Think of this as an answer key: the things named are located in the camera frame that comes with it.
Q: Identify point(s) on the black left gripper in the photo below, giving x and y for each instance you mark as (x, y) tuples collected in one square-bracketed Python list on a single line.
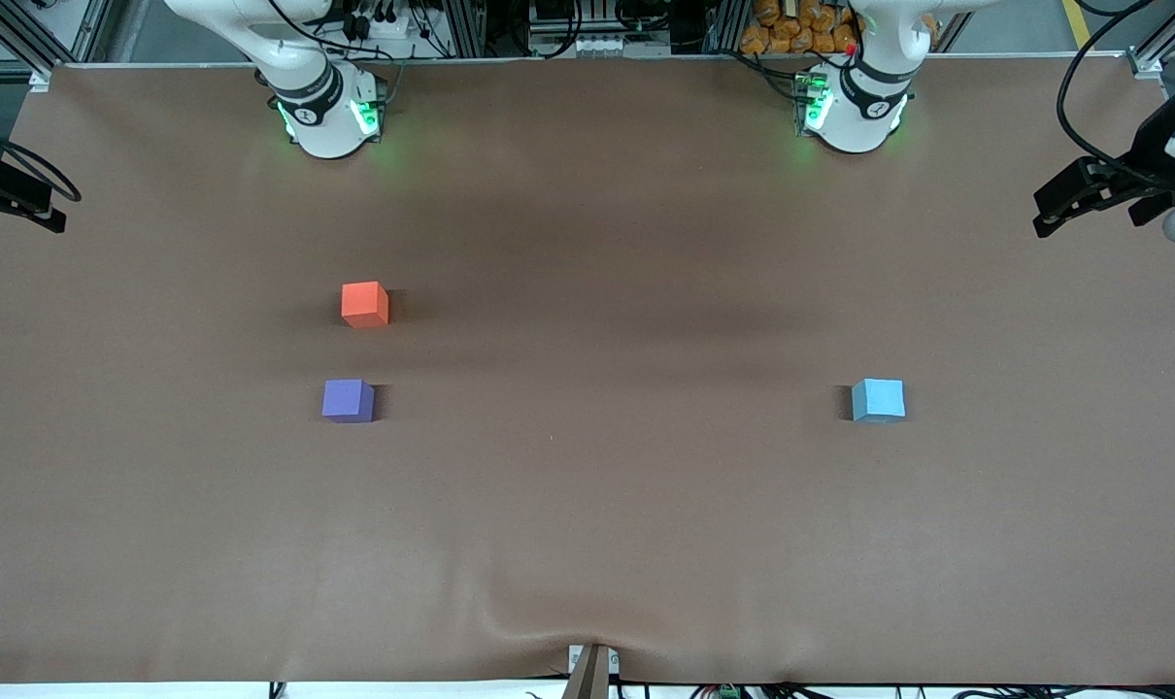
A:
[(1147, 148)]

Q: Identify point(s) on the blue foam block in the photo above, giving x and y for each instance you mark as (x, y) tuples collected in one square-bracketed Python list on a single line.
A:
[(878, 400)]

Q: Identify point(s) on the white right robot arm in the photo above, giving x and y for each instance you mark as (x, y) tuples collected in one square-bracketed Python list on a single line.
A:
[(325, 126)]

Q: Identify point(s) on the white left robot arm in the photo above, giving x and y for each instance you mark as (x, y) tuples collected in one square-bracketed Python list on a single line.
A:
[(855, 121)]

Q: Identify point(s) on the orange foam block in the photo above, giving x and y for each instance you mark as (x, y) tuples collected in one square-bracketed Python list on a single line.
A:
[(364, 303)]

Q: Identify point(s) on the purple foam block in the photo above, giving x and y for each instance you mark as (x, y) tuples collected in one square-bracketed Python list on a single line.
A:
[(347, 400)]

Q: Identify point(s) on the orange fruit pile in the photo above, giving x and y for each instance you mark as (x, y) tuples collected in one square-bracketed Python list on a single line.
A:
[(796, 29)]

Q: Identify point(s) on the power strip with black plugs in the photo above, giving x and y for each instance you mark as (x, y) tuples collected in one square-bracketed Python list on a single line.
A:
[(379, 19)]

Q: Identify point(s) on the brown table mat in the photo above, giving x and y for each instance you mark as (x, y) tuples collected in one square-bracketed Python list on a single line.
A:
[(587, 291)]

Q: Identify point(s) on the white power strip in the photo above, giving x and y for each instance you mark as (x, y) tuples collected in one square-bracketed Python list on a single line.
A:
[(597, 44)]

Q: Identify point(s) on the aluminium frame post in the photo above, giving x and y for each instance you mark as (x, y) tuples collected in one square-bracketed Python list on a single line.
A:
[(1165, 58), (34, 39)]

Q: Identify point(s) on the metal table edge bracket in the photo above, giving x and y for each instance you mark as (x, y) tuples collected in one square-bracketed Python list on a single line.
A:
[(592, 672)]

